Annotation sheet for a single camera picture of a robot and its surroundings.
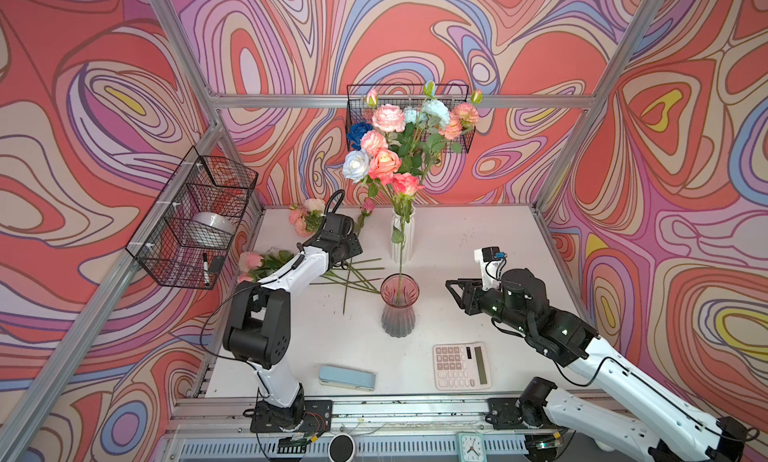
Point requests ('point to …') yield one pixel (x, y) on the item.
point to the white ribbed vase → (408, 232)
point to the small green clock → (471, 447)
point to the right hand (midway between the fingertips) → (454, 290)
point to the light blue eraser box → (329, 375)
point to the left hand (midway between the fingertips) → (355, 243)
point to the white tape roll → (209, 230)
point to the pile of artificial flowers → (306, 217)
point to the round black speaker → (341, 448)
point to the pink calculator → (461, 367)
